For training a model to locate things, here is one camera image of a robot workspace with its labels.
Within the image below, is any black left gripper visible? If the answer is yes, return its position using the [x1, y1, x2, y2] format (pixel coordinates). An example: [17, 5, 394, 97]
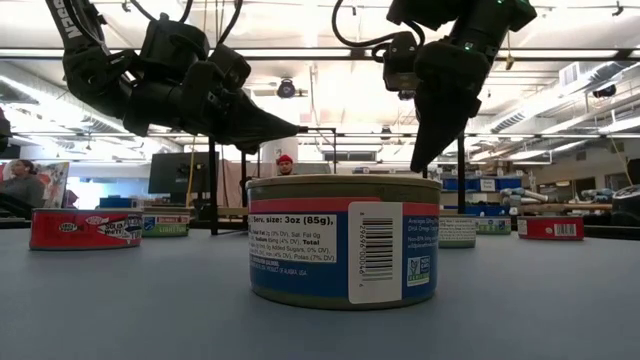
[177, 59, 302, 155]

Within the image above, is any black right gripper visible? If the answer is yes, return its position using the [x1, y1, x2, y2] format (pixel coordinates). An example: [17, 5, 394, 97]
[409, 40, 493, 174]

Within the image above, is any green tuna can silver lid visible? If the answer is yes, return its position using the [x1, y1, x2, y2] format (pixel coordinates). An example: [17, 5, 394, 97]
[474, 215, 513, 236]
[141, 213, 192, 239]
[438, 214, 478, 250]

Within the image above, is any red tuna can silver lid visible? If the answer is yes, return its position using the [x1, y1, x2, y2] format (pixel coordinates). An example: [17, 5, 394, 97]
[516, 215, 585, 242]
[28, 208, 144, 252]

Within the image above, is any white round column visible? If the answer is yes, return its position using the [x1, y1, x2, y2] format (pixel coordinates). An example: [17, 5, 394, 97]
[260, 136, 300, 177]

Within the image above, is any person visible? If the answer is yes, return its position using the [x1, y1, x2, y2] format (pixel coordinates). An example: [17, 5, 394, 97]
[0, 158, 47, 209]
[275, 153, 296, 177]

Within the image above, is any blue storage bin rack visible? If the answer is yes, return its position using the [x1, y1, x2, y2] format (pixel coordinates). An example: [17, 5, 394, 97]
[439, 175, 525, 219]

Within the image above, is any black computer monitor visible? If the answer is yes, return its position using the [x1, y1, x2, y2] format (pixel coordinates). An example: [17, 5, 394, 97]
[147, 151, 221, 196]

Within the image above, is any blue salmon can gold lid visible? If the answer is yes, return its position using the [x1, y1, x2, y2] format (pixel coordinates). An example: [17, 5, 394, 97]
[245, 173, 443, 312]

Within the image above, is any wooden workbench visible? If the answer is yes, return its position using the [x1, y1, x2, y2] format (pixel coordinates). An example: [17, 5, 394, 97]
[519, 201, 614, 215]

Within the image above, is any blue table mat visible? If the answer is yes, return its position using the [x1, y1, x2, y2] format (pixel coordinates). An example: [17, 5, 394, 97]
[0, 227, 640, 360]

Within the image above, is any floral printed panel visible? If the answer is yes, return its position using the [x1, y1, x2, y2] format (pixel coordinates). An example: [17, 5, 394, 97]
[0, 159, 71, 210]

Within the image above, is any black overhead camera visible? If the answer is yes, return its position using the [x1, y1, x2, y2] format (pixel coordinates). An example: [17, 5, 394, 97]
[275, 77, 298, 100]

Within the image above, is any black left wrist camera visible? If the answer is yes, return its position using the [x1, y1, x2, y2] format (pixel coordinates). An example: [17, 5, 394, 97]
[207, 43, 252, 90]

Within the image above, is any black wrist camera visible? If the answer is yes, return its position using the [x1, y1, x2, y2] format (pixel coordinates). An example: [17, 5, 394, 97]
[382, 30, 420, 95]
[207, 43, 252, 90]

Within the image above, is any wooden shelf with black frame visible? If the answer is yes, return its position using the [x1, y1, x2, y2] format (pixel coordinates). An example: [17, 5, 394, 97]
[207, 127, 467, 240]

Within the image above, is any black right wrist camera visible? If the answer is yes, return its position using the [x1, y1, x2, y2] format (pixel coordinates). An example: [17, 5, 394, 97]
[382, 30, 420, 95]

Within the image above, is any yellow hanging cable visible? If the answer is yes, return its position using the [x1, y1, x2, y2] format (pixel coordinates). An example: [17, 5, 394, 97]
[187, 137, 197, 207]

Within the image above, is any black left camera cable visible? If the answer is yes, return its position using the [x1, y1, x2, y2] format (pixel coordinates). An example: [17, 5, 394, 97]
[217, 0, 245, 46]

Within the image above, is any black camera cable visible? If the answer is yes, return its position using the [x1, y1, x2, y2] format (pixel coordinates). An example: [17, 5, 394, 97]
[331, 0, 426, 61]
[217, 0, 245, 46]

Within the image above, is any black right camera cable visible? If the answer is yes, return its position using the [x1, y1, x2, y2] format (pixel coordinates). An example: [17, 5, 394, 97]
[331, 0, 426, 61]

